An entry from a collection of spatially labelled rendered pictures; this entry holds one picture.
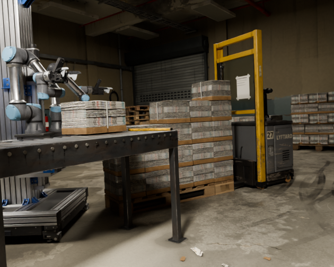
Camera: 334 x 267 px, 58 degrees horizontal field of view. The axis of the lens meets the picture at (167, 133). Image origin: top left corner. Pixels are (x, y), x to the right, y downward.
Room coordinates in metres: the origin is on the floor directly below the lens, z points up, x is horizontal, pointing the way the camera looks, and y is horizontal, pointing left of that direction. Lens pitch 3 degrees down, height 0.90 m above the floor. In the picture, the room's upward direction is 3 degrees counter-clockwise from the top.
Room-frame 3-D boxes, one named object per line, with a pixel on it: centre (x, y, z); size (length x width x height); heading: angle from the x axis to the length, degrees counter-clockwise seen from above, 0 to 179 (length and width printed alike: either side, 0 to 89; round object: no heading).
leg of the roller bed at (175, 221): (2.18, -0.04, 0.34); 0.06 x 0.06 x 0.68; 52
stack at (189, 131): (3.23, 0.08, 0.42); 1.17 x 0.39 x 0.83; 122
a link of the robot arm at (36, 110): (2.38, 1.04, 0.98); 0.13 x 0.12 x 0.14; 153
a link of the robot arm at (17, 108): (2.27, 1.09, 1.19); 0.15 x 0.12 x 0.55; 153
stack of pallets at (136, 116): (10.02, 0.88, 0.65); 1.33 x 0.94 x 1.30; 146
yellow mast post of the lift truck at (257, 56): (3.56, -1.08, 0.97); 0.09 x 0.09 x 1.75; 32
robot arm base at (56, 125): (2.88, 1.03, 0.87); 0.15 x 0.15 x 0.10
